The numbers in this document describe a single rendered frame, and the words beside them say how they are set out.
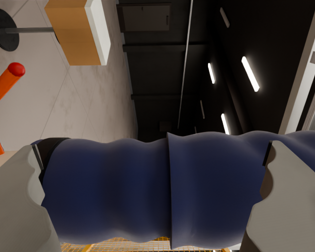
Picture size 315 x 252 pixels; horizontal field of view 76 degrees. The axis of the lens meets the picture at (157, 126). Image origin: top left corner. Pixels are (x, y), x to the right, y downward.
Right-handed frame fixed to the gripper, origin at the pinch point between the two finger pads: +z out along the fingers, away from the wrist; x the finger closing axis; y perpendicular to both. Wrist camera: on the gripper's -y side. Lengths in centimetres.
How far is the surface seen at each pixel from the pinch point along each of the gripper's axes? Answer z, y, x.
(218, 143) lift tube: 21.1, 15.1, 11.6
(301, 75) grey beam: 202, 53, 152
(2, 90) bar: 21.1, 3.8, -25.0
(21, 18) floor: 257, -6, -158
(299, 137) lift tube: 24.1, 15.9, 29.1
